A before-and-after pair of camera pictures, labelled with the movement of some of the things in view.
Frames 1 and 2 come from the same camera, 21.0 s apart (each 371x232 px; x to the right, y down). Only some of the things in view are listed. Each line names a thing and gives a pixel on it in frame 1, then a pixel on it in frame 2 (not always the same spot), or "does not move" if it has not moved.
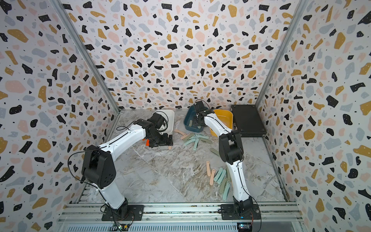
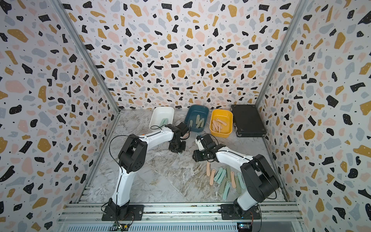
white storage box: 168,117 does not move
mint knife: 218,174 does not move
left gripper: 165,141 → 182,149
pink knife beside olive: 208,168 does not move
